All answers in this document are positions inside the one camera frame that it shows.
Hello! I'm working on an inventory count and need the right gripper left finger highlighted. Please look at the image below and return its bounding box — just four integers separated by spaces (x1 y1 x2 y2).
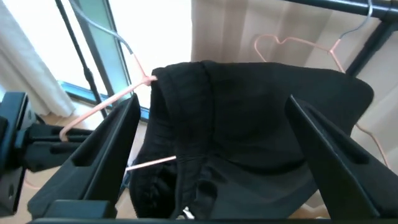
27 93 142 220

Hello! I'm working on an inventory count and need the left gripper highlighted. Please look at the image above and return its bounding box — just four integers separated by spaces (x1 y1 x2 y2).
0 91 94 217

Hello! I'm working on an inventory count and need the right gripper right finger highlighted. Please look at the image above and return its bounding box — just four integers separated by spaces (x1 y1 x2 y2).
284 95 398 220

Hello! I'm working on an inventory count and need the black garment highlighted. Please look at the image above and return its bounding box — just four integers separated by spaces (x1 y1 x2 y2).
129 60 375 220

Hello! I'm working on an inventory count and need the pink clothes hanger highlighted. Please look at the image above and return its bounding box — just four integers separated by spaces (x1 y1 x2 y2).
254 0 389 169
58 0 177 172

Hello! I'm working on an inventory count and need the black clothes rack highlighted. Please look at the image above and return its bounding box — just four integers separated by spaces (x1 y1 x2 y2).
55 0 398 118

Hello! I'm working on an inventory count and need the white curtain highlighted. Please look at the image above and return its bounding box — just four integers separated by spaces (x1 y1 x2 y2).
0 0 75 118

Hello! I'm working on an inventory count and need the beige curtain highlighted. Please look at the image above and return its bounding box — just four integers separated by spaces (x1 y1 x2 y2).
190 0 398 175

